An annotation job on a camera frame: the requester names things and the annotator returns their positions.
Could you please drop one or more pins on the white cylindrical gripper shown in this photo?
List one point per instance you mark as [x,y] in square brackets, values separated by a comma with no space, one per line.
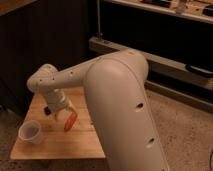
[56,100]

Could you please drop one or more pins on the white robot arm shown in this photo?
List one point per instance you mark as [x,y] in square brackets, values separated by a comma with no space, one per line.
[114,87]

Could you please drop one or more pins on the white ceramic cup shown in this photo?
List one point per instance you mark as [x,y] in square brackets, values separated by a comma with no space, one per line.
[31,131]

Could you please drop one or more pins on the orange carrot toy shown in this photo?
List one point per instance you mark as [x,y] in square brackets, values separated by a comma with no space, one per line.
[70,122]

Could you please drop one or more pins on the black rectangular block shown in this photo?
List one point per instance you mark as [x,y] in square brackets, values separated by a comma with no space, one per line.
[47,111]

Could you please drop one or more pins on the wooden table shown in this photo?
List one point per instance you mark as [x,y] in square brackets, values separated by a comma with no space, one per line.
[81,142]

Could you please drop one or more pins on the grey metal stand base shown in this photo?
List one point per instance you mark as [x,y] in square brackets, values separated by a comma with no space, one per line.
[179,51]

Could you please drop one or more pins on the background shelf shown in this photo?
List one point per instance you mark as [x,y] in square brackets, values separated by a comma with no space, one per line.
[187,9]

